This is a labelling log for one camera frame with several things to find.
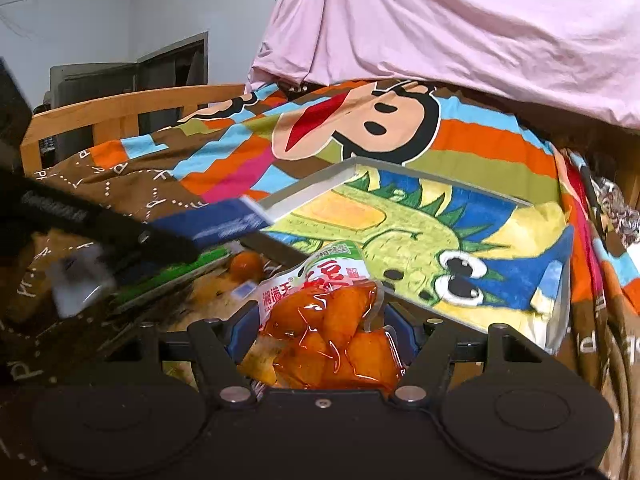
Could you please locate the blue snack packet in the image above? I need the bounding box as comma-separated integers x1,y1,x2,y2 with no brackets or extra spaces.
150,196,274,249

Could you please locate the long green snack packet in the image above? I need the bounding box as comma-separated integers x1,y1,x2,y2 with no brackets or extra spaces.
112,247,244,307

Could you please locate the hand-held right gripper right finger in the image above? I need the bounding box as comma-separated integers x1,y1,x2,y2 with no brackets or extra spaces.
384,302,567,409

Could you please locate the tangerine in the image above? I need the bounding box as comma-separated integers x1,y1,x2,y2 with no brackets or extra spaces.
230,251,266,281

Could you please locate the wooden bed frame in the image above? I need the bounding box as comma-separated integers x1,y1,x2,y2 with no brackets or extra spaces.
20,84,246,177

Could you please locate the printed monkey blanket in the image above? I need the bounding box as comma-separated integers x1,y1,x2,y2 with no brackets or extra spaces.
0,77,640,480

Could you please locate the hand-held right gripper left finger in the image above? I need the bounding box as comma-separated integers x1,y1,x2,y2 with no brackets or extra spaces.
135,304,262,409

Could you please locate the metal tray with cartoon print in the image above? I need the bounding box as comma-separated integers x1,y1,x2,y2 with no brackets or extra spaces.
257,156,574,356

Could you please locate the pink bed sheet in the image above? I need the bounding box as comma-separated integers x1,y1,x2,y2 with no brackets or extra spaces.
247,0,640,129

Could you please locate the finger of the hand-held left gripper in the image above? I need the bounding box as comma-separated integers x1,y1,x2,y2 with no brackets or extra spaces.
100,214,199,264

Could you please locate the orange snack packet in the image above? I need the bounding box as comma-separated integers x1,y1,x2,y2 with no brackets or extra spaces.
240,240,407,394

